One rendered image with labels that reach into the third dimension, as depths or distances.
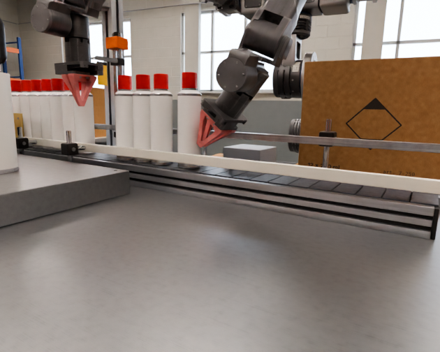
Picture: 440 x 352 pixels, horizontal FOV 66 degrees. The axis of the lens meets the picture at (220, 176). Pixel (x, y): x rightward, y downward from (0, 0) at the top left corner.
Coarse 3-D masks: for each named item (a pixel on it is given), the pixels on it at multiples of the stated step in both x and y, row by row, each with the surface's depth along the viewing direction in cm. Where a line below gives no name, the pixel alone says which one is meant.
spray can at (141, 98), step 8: (136, 80) 79; (144, 80) 79; (136, 88) 79; (144, 88) 79; (136, 96) 78; (144, 96) 78; (136, 104) 79; (144, 104) 79; (136, 112) 79; (144, 112) 79; (136, 120) 80; (144, 120) 79; (136, 128) 80; (144, 128) 80; (136, 136) 80; (144, 136) 80; (136, 144) 81; (144, 144) 80; (136, 160) 82; (144, 160) 81
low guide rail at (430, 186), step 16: (48, 144) 96; (80, 144) 89; (160, 160) 76; (176, 160) 73; (192, 160) 71; (208, 160) 69; (224, 160) 67; (240, 160) 65; (304, 176) 59; (320, 176) 58; (336, 176) 56; (352, 176) 55; (368, 176) 54; (384, 176) 52; (400, 176) 52; (432, 192) 49
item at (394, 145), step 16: (96, 128) 95; (112, 128) 92; (320, 144) 64; (336, 144) 62; (352, 144) 61; (368, 144) 59; (384, 144) 58; (400, 144) 57; (416, 144) 56; (432, 144) 54
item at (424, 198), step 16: (112, 160) 84; (224, 176) 67; (240, 176) 67; (256, 176) 68; (272, 176) 68; (288, 176) 68; (336, 192) 57; (352, 192) 56; (368, 192) 56; (384, 192) 57; (400, 192) 57; (416, 192) 57
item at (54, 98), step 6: (54, 78) 95; (60, 78) 96; (54, 84) 95; (60, 84) 96; (54, 90) 95; (60, 90) 96; (54, 96) 95; (60, 96) 95; (54, 102) 95; (60, 102) 96; (54, 108) 95; (60, 108) 96; (54, 114) 96; (60, 114) 96; (54, 120) 96; (60, 120) 96; (54, 126) 96; (60, 126) 97; (54, 132) 97; (60, 132) 97; (54, 138) 97; (60, 138) 97; (54, 150) 98; (60, 150) 98
